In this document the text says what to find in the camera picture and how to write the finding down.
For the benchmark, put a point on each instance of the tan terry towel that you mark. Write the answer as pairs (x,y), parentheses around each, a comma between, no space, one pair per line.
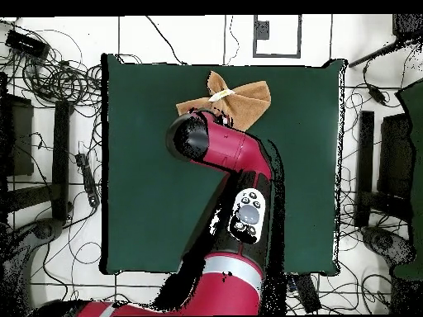
(248,102)

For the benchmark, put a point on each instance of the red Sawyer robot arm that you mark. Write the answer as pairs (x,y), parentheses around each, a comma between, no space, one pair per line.
(228,145)

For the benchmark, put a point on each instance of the black flat case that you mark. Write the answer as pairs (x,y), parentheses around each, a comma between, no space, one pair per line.
(396,155)
(19,138)

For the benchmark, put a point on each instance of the small grey square plate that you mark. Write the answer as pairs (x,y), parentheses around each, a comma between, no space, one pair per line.
(262,29)

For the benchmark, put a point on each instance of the dark green table cloth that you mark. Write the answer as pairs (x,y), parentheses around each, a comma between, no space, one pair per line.
(148,198)

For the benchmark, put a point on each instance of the black stand bar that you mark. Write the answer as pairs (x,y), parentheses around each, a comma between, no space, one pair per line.
(61,158)
(365,165)

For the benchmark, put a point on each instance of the black power strip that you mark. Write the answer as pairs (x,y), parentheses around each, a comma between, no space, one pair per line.
(88,181)

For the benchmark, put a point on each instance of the black power adapter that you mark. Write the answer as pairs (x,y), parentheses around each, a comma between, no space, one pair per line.
(376,94)

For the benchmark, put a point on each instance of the black oblong device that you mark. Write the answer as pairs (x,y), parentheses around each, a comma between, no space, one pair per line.
(307,294)

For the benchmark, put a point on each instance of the black tripod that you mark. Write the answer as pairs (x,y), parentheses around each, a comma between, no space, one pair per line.
(408,28)

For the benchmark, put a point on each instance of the black box on floor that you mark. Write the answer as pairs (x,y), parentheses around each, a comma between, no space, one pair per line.
(26,43)

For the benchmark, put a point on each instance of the grey floor frame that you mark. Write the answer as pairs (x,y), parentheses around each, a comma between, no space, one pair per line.
(254,36)

